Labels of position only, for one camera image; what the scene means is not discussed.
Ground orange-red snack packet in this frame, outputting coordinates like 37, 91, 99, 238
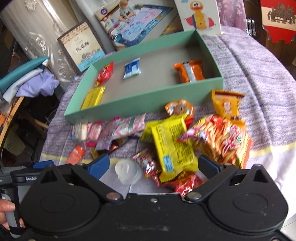
66, 146, 86, 165

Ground clear pink jelly pouch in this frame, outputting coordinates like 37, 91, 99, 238
95, 117, 121, 151

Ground small red packet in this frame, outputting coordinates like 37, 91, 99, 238
151, 171, 204, 198

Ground clear jelly cup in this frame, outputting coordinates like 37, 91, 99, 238
115, 159, 143, 185

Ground orange noodle snack bag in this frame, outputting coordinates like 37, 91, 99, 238
178, 114, 253, 169

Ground clear packet pink cake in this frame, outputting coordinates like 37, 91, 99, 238
87, 121, 103, 141

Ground clear packet white rice cake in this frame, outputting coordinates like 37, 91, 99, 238
71, 123, 88, 141

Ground red foil snack packet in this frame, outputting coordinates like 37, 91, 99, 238
132, 148, 162, 178

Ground pink patterned white packet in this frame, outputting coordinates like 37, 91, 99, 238
112, 113, 146, 140

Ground yellow printed snack packet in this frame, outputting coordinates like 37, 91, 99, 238
140, 113, 198, 183

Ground yellow rabbit snack packet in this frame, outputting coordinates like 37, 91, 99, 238
211, 89, 245, 121

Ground yellow Winsun packet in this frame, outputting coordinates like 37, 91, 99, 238
81, 86, 105, 110

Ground small round orange candy packet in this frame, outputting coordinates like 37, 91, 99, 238
165, 99, 194, 118

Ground red Skittles packet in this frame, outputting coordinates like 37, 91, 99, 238
95, 61, 114, 87

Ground long orange silver snack packet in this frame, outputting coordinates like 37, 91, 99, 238
174, 60, 205, 83

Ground blue white biscuit packet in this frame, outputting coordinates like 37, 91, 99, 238
123, 58, 141, 79

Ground person's left hand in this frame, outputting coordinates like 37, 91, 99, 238
0, 199, 16, 230

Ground wooden chair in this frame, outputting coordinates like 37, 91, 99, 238
1, 97, 49, 149

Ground folded purple and teal clothes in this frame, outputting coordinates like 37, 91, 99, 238
1, 56, 59, 104

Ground mint green cardboard box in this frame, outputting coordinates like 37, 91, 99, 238
64, 31, 223, 124

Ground pineapple cake gift box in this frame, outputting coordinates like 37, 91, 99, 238
57, 20, 106, 73

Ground water doodle mat box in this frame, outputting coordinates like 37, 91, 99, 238
94, 1, 178, 50

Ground roly-poly duck toy box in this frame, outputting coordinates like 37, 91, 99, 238
174, 0, 222, 36

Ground red paper gift bag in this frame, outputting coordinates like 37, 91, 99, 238
260, 0, 295, 44

